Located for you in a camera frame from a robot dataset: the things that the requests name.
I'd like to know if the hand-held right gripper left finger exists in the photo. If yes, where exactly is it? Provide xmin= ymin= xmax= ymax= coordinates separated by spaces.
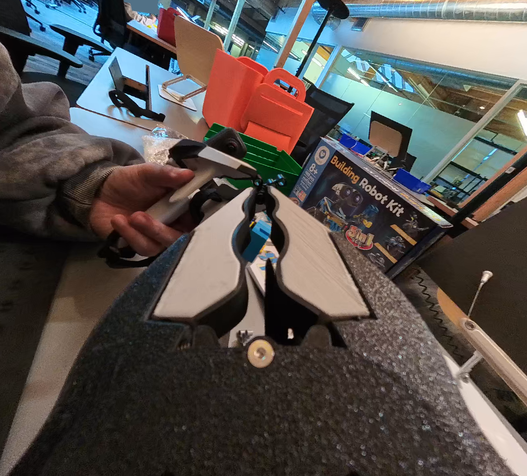
xmin=152 ymin=188 xmax=254 ymax=324

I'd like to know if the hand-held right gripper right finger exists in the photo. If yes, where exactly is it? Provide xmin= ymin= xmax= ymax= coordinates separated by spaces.
xmin=265 ymin=188 xmax=372 ymax=322

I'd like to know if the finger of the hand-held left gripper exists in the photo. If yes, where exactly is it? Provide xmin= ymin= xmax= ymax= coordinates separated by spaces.
xmin=182 ymin=146 xmax=259 ymax=179

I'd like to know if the cluster of black bushes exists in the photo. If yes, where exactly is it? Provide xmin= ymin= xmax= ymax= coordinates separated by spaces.
xmin=252 ymin=174 xmax=287 ymax=206

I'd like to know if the building instruction booklet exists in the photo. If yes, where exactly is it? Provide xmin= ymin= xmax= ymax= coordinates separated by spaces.
xmin=246 ymin=237 xmax=281 ymax=296

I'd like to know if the person's left forearm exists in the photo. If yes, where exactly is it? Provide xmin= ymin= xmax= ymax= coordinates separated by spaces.
xmin=0 ymin=41 xmax=145 ymax=242

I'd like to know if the grey desk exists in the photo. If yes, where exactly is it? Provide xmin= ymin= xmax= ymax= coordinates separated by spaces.
xmin=0 ymin=107 xmax=289 ymax=476

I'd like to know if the person's left hand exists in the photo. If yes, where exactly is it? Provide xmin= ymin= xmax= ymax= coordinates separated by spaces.
xmin=88 ymin=163 xmax=196 ymax=257

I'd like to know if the clear bubble wrap bag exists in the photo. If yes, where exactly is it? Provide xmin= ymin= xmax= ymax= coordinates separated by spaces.
xmin=142 ymin=124 xmax=191 ymax=166

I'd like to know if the green plastic bin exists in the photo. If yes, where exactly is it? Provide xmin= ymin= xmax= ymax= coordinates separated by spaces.
xmin=204 ymin=123 xmax=304 ymax=193

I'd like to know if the orange plastic case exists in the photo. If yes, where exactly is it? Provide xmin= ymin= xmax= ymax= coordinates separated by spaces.
xmin=202 ymin=49 xmax=315 ymax=154

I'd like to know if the grey blue toy robot body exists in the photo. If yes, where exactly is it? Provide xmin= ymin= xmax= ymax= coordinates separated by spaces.
xmin=241 ymin=212 xmax=273 ymax=263

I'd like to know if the dark toy kit box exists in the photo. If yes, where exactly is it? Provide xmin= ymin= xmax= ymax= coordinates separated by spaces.
xmin=289 ymin=138 xmax=453 ymax=280

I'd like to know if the light wooden stand panel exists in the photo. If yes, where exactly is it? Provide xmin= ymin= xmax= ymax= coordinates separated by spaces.
xmin=158 ymin=16 xmax=226 ymax=111

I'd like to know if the white table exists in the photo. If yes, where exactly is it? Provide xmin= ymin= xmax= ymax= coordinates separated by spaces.
xmin=76 ymin=46 xmax=211 ymax=142

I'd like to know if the black mesh office chair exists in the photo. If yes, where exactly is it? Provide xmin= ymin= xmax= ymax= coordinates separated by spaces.
xmin=290 ymin=84 xmax=355 ymax=166

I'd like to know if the red bag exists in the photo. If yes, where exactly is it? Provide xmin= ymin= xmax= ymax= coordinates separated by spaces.
xmin=156 ymin=7 xmax=187 ymax=47

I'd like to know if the wooden table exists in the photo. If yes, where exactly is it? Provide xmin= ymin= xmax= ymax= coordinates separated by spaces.
xmin=436 ymin=289 xmax=471 ymax=325

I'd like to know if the black partition board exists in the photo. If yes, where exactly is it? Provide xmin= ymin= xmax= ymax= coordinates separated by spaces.
xmin=419 ymin=196 xmax=527 ymax=361

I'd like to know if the black floor lamp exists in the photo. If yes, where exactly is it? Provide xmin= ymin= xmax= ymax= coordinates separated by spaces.
xmin=293 ymin=0 xmax=351 ymax=82

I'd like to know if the black strap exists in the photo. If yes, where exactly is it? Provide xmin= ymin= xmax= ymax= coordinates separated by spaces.
xmin=108 ymin=89 xmax=166 ymax=122

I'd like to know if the white tipped thin wire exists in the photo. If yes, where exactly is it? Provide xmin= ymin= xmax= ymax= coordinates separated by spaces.
xmin=467 ymin=270 xmax=494 ymax=319

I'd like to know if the silver ventilation duct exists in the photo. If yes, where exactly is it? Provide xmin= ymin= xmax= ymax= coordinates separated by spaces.
xmin=311 ymin=0 xmax=527 ymax=31

